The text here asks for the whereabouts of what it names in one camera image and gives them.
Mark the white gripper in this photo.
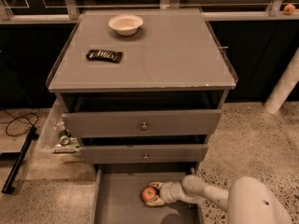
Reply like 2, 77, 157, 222
146, 182, 184, 207

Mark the red apple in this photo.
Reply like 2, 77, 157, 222
141, 186, 157, 203

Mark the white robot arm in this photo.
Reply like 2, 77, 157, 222
141, 175, 292, 224

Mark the grey bottom drawer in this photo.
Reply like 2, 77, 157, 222
92, 163, 204, 224

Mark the grey drawer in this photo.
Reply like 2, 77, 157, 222
80, 144, 208, 164
62, 109, 221, 138
92, 163, 204, 224

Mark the grey middle drawer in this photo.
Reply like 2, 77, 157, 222
80, 144, 208, 164

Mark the grey top drawer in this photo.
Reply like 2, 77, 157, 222
62, 109, 221, 138

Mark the grey drawer cabinet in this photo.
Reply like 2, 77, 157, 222
46, 7, 239, 173

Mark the green soda can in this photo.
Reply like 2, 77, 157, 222
59, 130, 70, 146

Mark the clear plastic trash bin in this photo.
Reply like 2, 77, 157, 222
36, 101, 81, 161

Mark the black candy bar wrapper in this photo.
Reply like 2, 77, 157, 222
86, 49, 122, 63

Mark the black metal stand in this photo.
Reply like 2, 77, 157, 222
1, 127, 38, 194

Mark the white paper bowl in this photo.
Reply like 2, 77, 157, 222
108, 14, 143, 36

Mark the orange fruit on ledge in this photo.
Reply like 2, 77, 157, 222
283, 4, 295, 15

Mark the metal window railing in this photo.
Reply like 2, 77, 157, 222
0, 0, 299, 24

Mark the black floor cable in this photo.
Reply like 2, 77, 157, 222
0, 109, 40, 138

